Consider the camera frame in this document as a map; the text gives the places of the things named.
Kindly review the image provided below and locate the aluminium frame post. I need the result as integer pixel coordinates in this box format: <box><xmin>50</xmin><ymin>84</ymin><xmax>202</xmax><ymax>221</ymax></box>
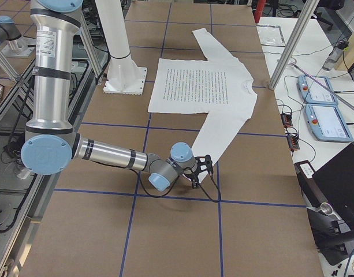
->
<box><xmin>269</xmin><ymin>0</ymin><xmax>319</xmax><ymax>90</ymax></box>

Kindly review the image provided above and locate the orange electronics board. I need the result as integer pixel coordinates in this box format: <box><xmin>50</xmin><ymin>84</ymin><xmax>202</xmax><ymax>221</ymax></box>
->
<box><xmin>281</xmin><ymin>113</ymin><xmax>293</xmax><ymax>128</ymax></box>

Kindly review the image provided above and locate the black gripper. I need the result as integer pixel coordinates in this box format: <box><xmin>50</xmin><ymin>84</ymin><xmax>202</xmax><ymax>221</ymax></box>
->
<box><xmin>184</xmin><ymin>167</ymin><xmax>199</xmax><ymax>189</ymax></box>

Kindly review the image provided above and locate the clear plastic document sleeve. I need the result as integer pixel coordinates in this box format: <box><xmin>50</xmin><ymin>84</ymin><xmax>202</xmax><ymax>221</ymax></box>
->
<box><xmin>256</xmin><ymin>24</ymin><xmax>286</xmax><ymax>47</ymax></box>

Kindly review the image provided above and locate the black device with white label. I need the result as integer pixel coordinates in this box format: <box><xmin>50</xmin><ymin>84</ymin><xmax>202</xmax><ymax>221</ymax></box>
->
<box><xmin>294</xmin><ymin>160</ymin><xmax>328</xmax><ymax>207</ymax></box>

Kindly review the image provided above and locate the blue teach pendant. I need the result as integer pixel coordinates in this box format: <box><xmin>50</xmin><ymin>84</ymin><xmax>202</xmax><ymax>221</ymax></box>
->
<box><xmin>305</xmin><ymin>104</ymin><xmax>353</xmax><ymax>143</ymax></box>
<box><xmin>297</xmin><ymin>74</ymin><xmax>338</xmax><ymax>106</ymax></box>

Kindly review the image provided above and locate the white long sleeve printed shirt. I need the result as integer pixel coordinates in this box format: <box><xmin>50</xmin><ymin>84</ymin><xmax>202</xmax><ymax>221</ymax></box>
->
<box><xmin>147</xmin><ymin>28</ymin><xmax>258</xmax><ymax>182</ymax></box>

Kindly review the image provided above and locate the upper blue teach pendant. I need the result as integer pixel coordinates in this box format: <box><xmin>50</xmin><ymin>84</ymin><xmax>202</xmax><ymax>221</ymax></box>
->
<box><xmin>297</xmin><ymin>74</ymin><xmax>338</xmax><ymax>106</ymax></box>

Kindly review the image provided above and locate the black laptop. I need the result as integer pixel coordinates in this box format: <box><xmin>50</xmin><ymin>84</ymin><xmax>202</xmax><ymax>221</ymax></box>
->
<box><xmin>313</xmin><ymin>142</ymin><xmax>354</xmax><ymax>229</ymax></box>

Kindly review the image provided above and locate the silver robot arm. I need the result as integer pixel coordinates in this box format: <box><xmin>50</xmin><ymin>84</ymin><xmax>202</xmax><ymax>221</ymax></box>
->
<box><xmin>21</xmin><ymin>1</ymin><xmax>199</xmax><ymax>191</ymax></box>

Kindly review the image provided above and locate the white camera mast pedestal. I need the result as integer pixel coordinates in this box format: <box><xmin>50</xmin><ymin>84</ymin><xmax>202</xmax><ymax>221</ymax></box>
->
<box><xmin>95</xmin><ymin>0</ymin><xmax>147</xmax><ymax>95</ymax></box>

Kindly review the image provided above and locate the metal reacher grabber stick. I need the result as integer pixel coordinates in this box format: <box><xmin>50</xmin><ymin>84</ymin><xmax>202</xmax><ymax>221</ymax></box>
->
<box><xmin>289</xmin><ymin>62</ymin><xmax>354</xmax><ymax>111</ymax></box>

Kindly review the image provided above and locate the lower blue teach pendant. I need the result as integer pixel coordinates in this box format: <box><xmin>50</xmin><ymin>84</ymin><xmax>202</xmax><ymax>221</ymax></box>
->
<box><xmin>305</xmin><ymin>104</ymin><xmax>353</xmax><ymax>143</ymax></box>

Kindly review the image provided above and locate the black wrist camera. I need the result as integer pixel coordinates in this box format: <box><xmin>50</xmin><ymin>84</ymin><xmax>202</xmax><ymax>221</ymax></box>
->
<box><xmin>195</xmin><ymin>155</ymin><xmax>214</xmax><ymax>175</ymax></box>

